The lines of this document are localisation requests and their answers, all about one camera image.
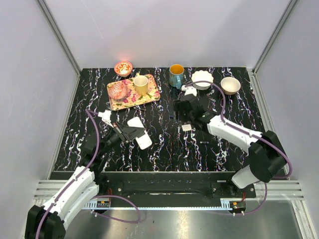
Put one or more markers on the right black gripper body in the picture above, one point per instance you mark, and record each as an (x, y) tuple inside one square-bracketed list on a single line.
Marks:
[(192, 116)]

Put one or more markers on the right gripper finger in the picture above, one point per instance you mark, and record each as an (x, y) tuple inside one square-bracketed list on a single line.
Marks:
[(181, 106), (182, 116)]

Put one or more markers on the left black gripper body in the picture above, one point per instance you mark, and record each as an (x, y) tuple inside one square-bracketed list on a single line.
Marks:
[(116, 135)]

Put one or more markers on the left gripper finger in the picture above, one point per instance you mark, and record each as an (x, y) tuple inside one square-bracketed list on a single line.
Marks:
[(139, 138), (131, 130)]

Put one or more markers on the white battery cover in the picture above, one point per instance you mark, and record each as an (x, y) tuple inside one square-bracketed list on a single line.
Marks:
[(186, 127)]

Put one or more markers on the white remote control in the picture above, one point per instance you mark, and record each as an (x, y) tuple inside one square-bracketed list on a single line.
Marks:
[(136, 121)]

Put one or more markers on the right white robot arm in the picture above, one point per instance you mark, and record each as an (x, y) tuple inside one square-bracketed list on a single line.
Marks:
[(265, 153)]

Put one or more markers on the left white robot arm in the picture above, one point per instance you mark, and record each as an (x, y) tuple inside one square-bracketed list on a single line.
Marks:
[(52, 219)]

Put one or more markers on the floral rectangular tray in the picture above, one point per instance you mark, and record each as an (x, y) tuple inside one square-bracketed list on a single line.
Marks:
[(133, 99)]

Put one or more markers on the white scalloped bowl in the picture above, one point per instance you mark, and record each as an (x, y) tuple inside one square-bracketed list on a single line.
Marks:
[(202, 80)]

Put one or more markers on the blue butterfly mug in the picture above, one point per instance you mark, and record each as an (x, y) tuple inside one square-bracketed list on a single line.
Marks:
[(176, 76)]

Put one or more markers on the cream floral small bowl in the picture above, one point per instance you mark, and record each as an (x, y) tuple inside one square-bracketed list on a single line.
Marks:
[(230, 85)]

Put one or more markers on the pink glass bowl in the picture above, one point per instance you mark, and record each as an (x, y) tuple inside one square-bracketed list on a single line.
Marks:
[(118, 91)]

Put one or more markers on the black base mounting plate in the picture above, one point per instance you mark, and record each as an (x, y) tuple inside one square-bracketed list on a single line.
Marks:
[(173, 189)]

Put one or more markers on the cream yellow cup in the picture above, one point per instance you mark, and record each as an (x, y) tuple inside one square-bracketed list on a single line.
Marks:
[(141, 85)]

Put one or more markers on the red orange patterned bowl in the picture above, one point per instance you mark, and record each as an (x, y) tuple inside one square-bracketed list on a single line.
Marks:
[(123, 68)]

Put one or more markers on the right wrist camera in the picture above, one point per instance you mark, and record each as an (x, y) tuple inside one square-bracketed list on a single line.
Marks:
[(189, 90)]

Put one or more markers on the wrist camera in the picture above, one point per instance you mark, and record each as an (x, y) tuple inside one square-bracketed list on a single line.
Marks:
[(189, 90), (106, 117)]

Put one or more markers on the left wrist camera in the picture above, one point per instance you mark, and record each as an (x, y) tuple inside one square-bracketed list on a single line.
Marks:
[(106, 117)]

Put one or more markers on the aluminium frame post right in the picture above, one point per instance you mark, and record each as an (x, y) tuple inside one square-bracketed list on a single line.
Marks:
[(275, 34)]

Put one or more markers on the aluminium frame post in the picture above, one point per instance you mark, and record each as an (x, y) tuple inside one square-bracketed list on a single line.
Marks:
[(58, 34), (275, 34)]

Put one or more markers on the aluminium frame post left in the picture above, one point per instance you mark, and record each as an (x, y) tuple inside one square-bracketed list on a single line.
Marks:
[(58, 34)]

